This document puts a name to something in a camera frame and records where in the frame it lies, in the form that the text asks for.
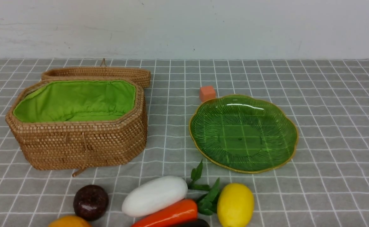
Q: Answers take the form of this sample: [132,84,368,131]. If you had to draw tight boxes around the orange yellow mango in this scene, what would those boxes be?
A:
[48,215,92,227]

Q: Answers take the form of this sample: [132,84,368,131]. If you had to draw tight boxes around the woven rattan basket lid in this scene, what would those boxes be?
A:
[41,59,151,88]

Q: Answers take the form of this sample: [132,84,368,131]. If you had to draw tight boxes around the dark purple eggplant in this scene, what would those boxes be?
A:
[171,218,210,227]

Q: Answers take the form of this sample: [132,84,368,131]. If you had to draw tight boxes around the woven rattan basket green lining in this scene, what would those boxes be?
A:
[5,78,148,178]

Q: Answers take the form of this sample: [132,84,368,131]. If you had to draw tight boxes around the green leaf-shaped glass plate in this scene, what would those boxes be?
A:
[189,95,299,174]

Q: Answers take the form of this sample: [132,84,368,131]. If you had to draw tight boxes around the orange carrot with green leaves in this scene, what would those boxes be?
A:
[132,161,220,227]

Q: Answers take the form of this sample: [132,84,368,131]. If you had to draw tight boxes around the dark red passion fruit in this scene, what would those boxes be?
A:
[73,184,109,221]

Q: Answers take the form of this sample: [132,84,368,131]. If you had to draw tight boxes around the yellow lemon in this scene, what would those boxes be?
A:
[217,183,254,227]

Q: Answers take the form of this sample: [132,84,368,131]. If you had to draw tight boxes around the white radish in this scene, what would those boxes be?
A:
[121,176,188,217]

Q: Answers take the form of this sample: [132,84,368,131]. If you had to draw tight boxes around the small orange foam cube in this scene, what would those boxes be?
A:
[199,86,216,102]

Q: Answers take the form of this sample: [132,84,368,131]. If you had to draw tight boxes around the grey checkered tablecloth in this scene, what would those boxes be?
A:
[0,59,369,227]

